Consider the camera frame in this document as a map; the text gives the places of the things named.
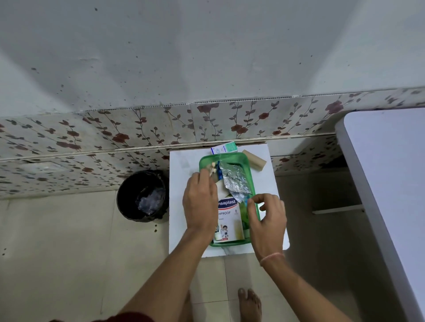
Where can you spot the person's right hand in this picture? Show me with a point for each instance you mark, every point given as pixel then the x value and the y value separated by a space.
pixel 269 229

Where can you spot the person's left hand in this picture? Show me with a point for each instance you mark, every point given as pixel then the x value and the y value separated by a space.
pixel 201 205

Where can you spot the white plaster box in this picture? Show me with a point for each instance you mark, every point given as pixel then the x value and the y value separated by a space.
pixel 229 219

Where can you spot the bundle of cotton swabs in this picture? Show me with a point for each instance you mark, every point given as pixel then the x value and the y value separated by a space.
pixel 210 168

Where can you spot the silver pill blister pack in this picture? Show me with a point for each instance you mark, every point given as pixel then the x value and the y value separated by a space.
pixel 234 179

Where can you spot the green plastic box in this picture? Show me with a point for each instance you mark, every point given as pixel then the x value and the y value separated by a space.
pixel 240 158

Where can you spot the white teal medicine carton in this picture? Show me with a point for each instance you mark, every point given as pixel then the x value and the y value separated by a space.
pixel 224 148

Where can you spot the tan bandage roll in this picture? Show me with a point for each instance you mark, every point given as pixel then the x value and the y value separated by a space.
pixel 254 160

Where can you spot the person's right forearm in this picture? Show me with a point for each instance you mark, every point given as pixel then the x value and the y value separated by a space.
pixel 299 292

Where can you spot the person's left forearm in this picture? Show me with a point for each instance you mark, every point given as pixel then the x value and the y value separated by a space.
pixel 166 282

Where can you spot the person's right foot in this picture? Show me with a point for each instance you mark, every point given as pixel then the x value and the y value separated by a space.
pixel 249 307

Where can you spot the crumpled clear plastic bag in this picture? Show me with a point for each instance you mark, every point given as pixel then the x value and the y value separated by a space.
pixel 151 200

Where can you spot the white table crossbar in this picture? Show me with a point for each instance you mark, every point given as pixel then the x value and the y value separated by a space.
pixel 338 209

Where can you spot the black trash bin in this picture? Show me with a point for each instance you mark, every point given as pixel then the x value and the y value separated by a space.
pixel 127 195

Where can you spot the large white table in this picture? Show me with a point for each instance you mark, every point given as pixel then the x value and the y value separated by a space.
pixel 391 185

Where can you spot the dark red shirt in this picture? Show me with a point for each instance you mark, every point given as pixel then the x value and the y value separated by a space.
pixel 132 319

